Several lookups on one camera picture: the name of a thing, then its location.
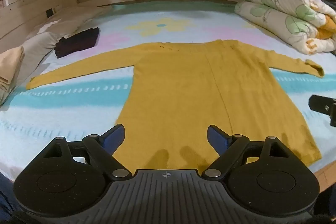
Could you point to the grey pillow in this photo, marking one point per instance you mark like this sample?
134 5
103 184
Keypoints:
36 48

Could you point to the mustard yellow long-sleeved sweater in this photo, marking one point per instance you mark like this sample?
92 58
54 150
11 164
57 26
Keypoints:
178 87

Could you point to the floral folded quilt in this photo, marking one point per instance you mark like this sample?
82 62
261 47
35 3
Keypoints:
286 16

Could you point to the black wall socket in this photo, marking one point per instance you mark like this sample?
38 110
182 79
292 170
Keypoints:
49 13

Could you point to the beige satin pillow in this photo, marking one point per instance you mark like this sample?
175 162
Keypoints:
10 69

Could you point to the dark folded cloth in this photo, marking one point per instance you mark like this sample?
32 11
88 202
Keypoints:
76 42

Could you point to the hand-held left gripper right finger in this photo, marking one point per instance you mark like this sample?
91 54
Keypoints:
217 138

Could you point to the pastel floral bed sheet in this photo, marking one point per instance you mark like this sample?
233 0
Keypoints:
78 103

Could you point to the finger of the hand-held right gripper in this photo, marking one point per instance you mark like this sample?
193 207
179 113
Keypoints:
321 106

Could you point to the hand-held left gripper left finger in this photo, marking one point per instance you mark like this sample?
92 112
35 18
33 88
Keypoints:
115 136

